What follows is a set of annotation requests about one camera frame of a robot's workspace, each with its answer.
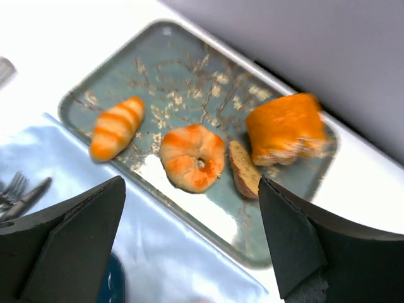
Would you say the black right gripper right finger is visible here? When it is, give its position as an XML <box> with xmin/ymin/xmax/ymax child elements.
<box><xmin>259</xmin><ymin>176</ymin><xmax>403</xmax><ymax>302</ymax></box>

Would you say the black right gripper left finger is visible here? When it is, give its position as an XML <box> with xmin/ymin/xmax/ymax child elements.
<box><xmin>1</xmin><ymin>176</ymin><xmax>126</xmax><ymax>302</ymax></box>

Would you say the ring-shaped orange bread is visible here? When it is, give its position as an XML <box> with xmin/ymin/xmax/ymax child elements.
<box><xmin>159</xmin><ymin>124</ymin><xmax>225</xmax><ymax>193</ymax></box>

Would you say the brown bread slice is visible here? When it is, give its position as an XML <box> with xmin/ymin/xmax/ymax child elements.
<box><xmin>228</xmin><ymin>140</ymin><xmax>261</xmax><ymax>199</ymax></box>

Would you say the large orange bread loaf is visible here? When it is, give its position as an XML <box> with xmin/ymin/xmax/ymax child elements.
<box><xmin>246</xmin><ymin>93</ymin><xmax>327</xmax><ymax>166</ymax></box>

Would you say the striped croissant bread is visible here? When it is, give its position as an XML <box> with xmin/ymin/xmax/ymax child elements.
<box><xmin>89</xmin><ymin>97</ymin><xmax>145</xmax><ymax>162</ymax></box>

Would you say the silver knife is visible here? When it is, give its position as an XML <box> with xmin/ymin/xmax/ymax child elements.
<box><xmin>1</xmin><ymin>177</ymin><xmax>52</xmax><ymax>223</ymax></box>

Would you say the dark blue leaf plate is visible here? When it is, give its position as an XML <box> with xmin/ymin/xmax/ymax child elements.
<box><xmin>96</xmin><ymin>253</ymin><xmax>126</xmax><ymax>303</ymax></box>

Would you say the silver fork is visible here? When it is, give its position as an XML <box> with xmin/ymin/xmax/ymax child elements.
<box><xmin>1</xmin><ymin>172</ymin><xmax>28</xmax><ymax>212</ymax></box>

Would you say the light blue cloth placemat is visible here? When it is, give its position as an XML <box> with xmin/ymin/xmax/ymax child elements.
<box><xmin>1</xmin><ymin>114</ymin><xmax>269</xmax><ymax>302</ymax></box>

